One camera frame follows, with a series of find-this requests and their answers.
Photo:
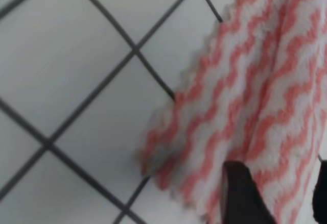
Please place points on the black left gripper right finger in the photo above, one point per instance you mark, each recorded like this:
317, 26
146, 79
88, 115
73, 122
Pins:
320, 196

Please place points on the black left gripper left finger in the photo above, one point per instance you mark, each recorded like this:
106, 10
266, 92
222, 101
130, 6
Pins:
241, 199

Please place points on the pink wavy striped towel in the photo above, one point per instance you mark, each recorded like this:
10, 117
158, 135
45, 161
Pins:
258, 96

